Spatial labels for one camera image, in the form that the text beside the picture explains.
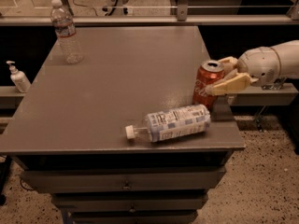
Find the blue label plastic bottle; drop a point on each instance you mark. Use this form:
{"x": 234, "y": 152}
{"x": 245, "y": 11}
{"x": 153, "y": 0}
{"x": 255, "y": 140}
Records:
{"x": 170, "y": 124}

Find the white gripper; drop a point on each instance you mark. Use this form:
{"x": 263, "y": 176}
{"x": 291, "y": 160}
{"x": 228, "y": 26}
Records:
{"x": 259, "y": 64}

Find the white pump dispenser bottle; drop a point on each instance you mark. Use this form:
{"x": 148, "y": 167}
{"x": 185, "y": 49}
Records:
{"x": 20, "y": 80}

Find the red coke can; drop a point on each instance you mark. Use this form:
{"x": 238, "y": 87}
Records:
{"x": 208, "y": 72}

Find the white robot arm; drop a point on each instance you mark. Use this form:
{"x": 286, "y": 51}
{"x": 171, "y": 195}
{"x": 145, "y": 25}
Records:
{"x": 288, "y": 54}

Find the grey metal railing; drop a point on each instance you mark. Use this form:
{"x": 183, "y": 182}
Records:
{"x": 150, "y": 11}

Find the clear water bottle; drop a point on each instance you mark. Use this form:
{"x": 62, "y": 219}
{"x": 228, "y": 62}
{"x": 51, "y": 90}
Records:
{"x": 65, "y": 31}

